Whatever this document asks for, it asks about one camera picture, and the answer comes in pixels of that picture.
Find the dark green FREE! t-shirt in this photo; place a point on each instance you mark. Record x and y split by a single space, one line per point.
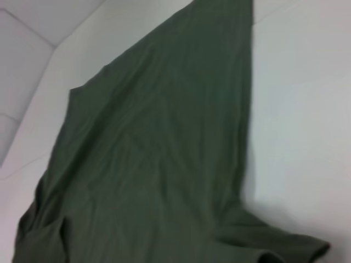
164 137

